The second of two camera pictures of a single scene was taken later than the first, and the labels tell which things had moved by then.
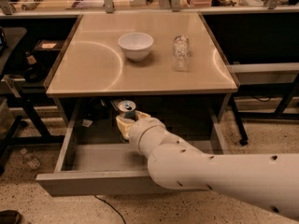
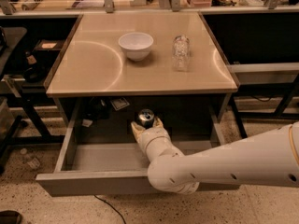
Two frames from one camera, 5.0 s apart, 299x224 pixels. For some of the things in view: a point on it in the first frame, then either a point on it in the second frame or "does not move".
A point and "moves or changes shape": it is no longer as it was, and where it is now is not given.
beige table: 169,63 does not move
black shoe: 10,217 does not move
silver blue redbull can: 128,106 moves or changes shape
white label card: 115,103 does not move
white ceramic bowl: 136,45 does not move
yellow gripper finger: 141,115 → 157,122
